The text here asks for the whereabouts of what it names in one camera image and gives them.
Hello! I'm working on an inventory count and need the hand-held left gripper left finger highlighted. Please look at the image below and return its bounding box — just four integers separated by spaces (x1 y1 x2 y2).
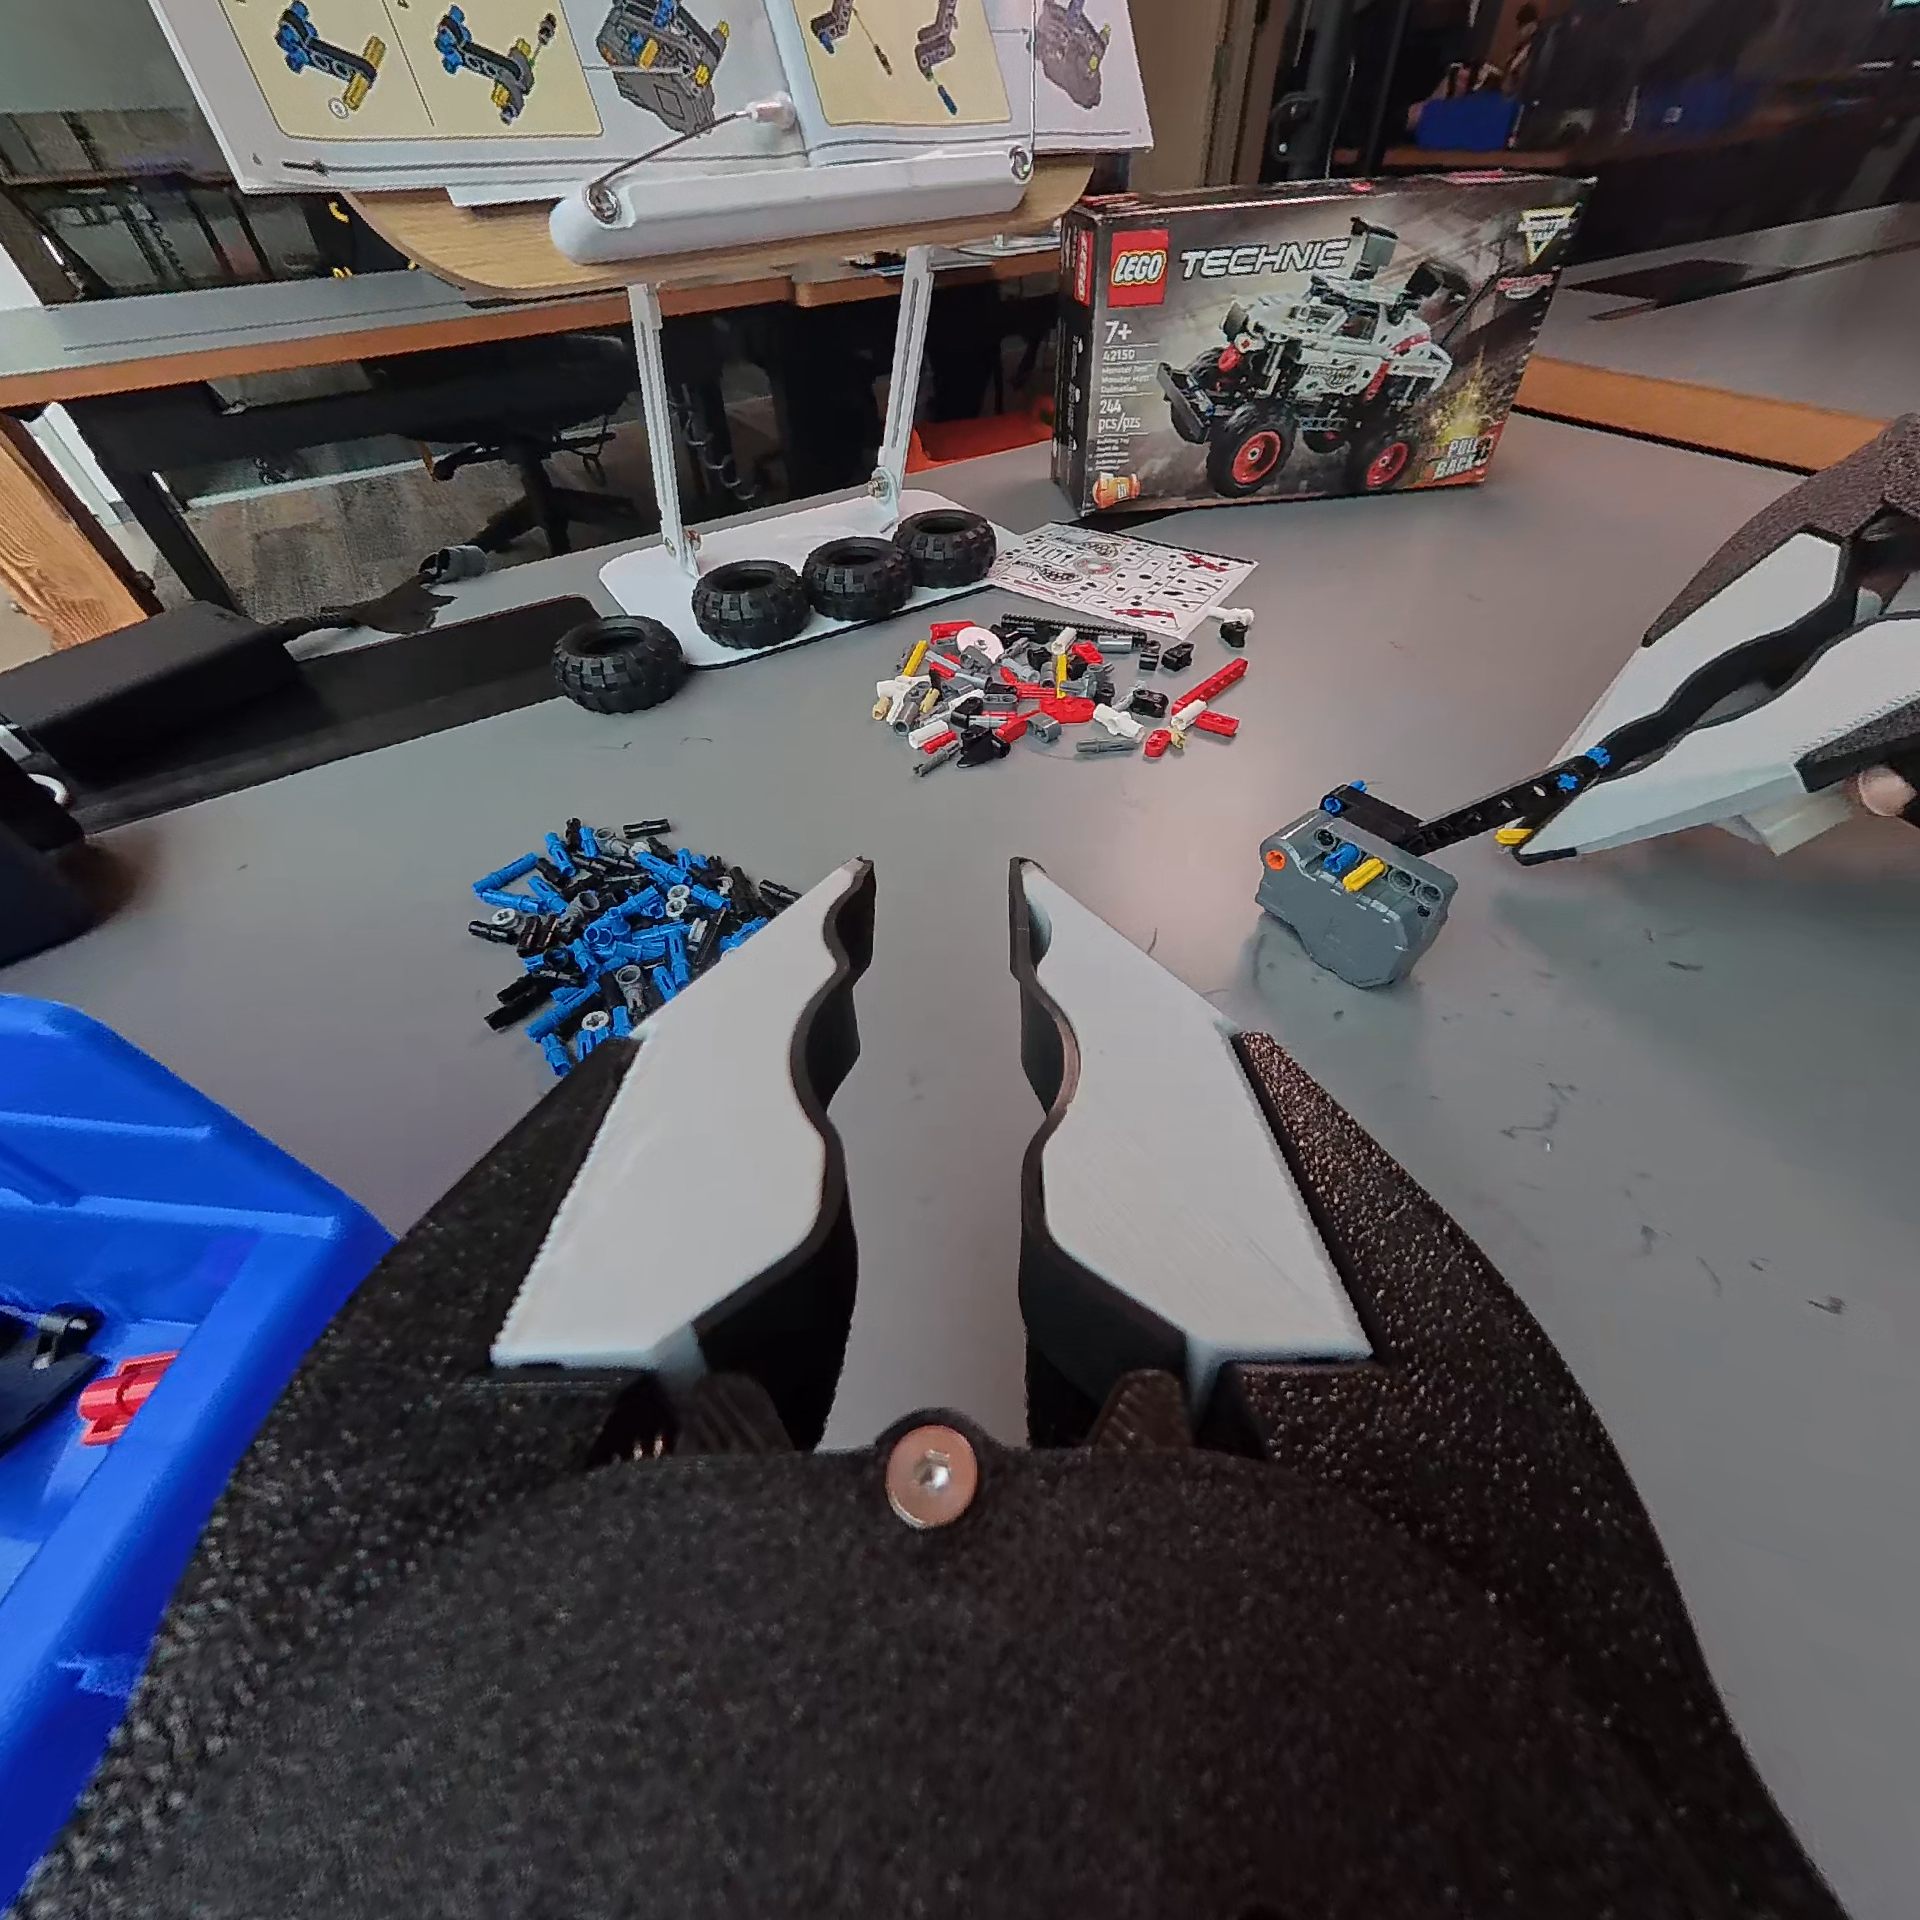
492 860 874 1452

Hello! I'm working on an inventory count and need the black office chair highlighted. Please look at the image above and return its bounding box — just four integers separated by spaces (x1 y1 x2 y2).
369 336 634 555

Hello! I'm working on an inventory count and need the grey toy motor block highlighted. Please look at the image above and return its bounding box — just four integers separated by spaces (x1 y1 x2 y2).
1255 778 1460 995

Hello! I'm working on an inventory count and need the black toy beam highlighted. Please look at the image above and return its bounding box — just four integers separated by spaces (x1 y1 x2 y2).
1417 747 1615 854

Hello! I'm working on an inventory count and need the black toy tyre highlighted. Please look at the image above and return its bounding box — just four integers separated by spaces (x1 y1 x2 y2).
892 505 999 592
551 615 672 717
800 535 916 623
691 555 811 649

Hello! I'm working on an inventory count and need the black toy piece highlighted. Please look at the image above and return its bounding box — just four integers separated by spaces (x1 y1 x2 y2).
0 1303 109 1452

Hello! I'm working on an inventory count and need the white and wooden book stand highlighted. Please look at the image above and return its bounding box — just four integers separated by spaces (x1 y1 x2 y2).
349 86 1098 652

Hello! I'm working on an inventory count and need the white sticker sheet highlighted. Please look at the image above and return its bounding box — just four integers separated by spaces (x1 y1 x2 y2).
980 525 1258 638

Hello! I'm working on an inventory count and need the black case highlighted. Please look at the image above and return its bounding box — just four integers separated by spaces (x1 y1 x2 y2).
0 598 301 782

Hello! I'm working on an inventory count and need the toy truck set box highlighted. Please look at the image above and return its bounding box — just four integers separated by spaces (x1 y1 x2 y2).
1053 173 1595 517

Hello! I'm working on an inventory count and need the red toy piece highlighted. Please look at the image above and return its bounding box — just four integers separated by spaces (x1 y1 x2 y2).
80 1348 182 1447

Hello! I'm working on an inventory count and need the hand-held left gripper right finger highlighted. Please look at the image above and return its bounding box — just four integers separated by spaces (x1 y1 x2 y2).
1006 860 1375 1452

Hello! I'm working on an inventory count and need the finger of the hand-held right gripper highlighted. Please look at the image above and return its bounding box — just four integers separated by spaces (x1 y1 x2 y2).
1515 608 1920 860
1555 526 1892 769

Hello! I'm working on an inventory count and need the pile of mixed toy parts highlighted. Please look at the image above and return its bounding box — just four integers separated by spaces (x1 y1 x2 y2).
870 608 1255 778

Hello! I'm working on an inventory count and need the wood-edged grey table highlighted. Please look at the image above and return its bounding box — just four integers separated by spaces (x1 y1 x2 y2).
1515 247 1920 467
0 250 1067 413

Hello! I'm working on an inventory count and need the pile of blue black pins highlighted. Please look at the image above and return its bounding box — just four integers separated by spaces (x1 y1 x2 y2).
469 817 804 1078

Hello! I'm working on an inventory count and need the grey desk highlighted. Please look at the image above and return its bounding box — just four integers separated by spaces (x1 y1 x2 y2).
0 408 1920 1920

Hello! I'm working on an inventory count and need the orange plastic box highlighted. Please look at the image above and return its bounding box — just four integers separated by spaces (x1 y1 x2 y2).
913 413 1055 467

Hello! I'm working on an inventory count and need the toy building instruction booklet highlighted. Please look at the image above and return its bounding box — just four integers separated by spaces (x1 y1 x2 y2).
149 0 1154 196

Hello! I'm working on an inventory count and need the blue plastic bin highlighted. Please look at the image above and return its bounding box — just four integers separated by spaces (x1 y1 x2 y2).
0 995 399 1898

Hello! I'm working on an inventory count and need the wooden pillar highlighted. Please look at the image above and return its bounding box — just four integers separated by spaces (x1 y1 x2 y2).
0 411 165 649

